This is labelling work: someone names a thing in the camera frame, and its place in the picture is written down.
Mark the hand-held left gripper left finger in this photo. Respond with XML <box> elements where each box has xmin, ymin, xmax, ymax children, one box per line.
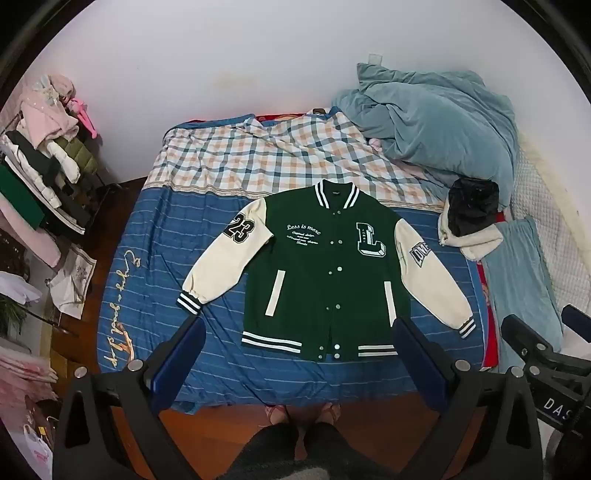
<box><xmin>52</xmin><ymin>316</ymin><xmax>207</xmax><ymax>480</ymax></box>

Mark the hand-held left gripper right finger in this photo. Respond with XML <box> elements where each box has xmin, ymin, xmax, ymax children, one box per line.
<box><xmin>392</xmin><ymin>316</ymin><xmax>543</xmax><ymax>480</ymax></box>

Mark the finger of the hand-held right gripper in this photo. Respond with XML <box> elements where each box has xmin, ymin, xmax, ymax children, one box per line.
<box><xmin>561</xmin><ymin>305</ymin><xmax>591</xmax><ymax>334</ymax></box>
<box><xmin>501</xmin><ymin>314</ymin><xmax>563</xmax><ymax>358</ymax></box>

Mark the green varsity jacket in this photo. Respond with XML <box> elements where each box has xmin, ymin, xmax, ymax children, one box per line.
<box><xmin>177</xmin><ymin>181</ymin><xmax>476</xmax><ymax>363</ymax></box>

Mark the pink clothes hanger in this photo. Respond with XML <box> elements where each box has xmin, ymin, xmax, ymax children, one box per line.
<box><xmin>69</xmin><ymin>96</ymin><xmax>100</xmax><ymax>139</ymax></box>

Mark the red cloth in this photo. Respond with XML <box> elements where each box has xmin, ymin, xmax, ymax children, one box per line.
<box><xmin>475</xmin><ymin>258</ymin><xmax>502</xmax><ymax>370</ymax></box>

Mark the teal folded blanket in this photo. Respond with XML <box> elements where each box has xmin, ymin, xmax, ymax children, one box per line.
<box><xmin>482</xmin><ymin>217</ymin><xmax>564</xmax><ymax>370</ymax></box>

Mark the white textured blanket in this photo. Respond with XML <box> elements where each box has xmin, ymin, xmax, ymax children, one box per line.
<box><xmin>508</xmin><ymin>138</ymin><xmax>591</xmax><ymax>315</ymax></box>

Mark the cream hoodie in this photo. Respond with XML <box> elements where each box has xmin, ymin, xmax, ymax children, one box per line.
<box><xmin>438</xmin><ymin>210</ymin><xmax>504</xmax><ymax>260</ymax></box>

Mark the blue striped bed sheet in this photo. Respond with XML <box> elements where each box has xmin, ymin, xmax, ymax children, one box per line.
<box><xmin>97</xmin><ymin>182</ymin><xmax>485</xmax><ymax>414</ymax></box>

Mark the white printed cloth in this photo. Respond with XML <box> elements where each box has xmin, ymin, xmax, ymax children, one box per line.
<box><xmin>48</xmin><ymin>244</ymin><xmax>98</xmax><ymax>320</ymax></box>

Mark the black garment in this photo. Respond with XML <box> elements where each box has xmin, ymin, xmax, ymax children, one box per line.
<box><xmin>447</xmin><ymin>176</ymin><xmax>500</xmax><ymax>237</ymax></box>

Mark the pale pink garment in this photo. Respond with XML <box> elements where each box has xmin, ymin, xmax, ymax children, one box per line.
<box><xmin>0</xmin><ymin>194</ymin><xmax>62</xmax><ymax>269</ymax></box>

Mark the olive puffer jacket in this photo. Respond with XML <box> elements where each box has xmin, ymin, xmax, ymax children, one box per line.
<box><xmin>59</xmin><ymin>135</ymin><xmax>96</xmax><ymax>175</ymax></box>

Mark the dark green garment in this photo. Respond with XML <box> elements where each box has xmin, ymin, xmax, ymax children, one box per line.
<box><xmin>0</xmin><ymin>164</ymin><xmax>45</xmax><ymax>230</ymax></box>

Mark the teal duvet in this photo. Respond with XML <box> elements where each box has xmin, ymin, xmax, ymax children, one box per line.
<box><xmin>331</xmin><ymin>63</ymin><xmax>518</xmax><ymax>208</ymax></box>

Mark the white puffer jacket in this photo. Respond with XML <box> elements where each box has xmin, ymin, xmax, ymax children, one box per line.
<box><xmin>38</xmin><ymin>138</ymin><xmax>82</xmax><ymax>184</ymax></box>

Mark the pink hoodie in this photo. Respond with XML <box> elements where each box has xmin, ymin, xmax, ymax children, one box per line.
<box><xmin>22</xmin><ymin>76</ymin><xmax>80</xmax><ymax>140</ymax></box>

